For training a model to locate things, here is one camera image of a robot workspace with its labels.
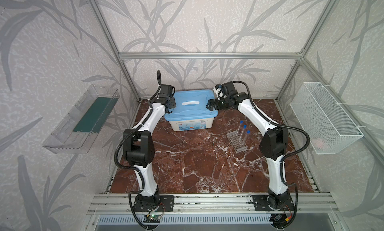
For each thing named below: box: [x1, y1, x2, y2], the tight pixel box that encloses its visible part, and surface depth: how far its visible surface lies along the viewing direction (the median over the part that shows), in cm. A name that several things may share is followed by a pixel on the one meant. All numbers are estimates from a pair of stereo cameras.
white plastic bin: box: [168, 117, 215, 132], surface depth 98 cm
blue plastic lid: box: [164, 89, 219, 122], surface depth 93 cm
